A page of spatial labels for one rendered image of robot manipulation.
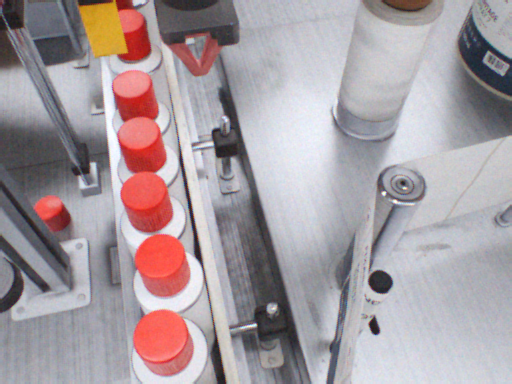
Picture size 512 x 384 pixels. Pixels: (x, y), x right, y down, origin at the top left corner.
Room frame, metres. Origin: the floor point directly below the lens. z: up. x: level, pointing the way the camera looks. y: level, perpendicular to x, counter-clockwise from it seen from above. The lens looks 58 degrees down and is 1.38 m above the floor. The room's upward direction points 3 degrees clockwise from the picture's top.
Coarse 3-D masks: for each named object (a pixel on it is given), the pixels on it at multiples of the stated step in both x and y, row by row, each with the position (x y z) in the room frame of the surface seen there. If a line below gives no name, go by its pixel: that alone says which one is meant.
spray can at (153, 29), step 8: (136, 0) 0.44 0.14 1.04; (144, 0) 0.44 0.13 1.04; (152, 0) 0.46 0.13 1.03; (136, 8) 0.43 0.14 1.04; (144, 8) 0.44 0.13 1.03; (152, 8) 0.45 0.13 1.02; (144, 16) 0.44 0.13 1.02; (152, 16) 0.45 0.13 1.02; (152, 24) 0.45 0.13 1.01; (152, 32) 0.44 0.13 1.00; (152, 40) 0.44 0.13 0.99; (160, 48) 0.45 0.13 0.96; (168, 88) 0.46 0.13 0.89
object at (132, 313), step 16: (112, 96) 0.38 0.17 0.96; (112, 112) 0.35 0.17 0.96; (112, 128) 0.33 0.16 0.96; (112, 144) 0.31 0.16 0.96; (112, 160) 0.29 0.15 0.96; (112, 176) 0.27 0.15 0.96; (128, 256) 0.18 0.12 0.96; (128, 272) 0.17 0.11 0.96; (128, 288) 0.15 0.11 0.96; (128, 304) 0.14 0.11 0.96; (128, 320) 0.12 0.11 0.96; (128, 336) 0.11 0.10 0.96
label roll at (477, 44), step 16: (480, 0) 0.57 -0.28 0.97; (496, 0) 0.54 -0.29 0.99; (480, 16) 0.55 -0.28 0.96; (496, 16) 0.53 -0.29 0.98; (464, 32) 0.57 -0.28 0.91; (480, 32) 0.54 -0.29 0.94; (496, 32) 0.52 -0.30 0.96; (464, 48) 0.55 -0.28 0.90; (480, 48) 0.53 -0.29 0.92; (496, 48) 0.51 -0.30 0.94; (464, 64) 0.54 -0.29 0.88; (480, 64) 0.52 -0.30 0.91; (496, 64) 0.50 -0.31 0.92; (480, 80) 0.51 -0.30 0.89; (496, 80) 0.49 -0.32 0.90
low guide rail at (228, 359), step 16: (176, 80) 0.45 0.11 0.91; (176, 96) 0.42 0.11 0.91; (176, 112) 0.40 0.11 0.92; (192, 160) 0.33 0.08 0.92; (192, 176) 0.30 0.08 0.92; (192, 192) 0.28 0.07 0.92; (192, 208) 0.26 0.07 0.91; (208, 240) 0.22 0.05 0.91; (208, 256) 0.21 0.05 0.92; (208, 272) 0.19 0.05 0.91; (208, 288) 0.17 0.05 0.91; (224, 320) 0.14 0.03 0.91; (224, 336) 0.13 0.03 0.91; (224, 352) 0.11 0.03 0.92; (224, 368) 0.10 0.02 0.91
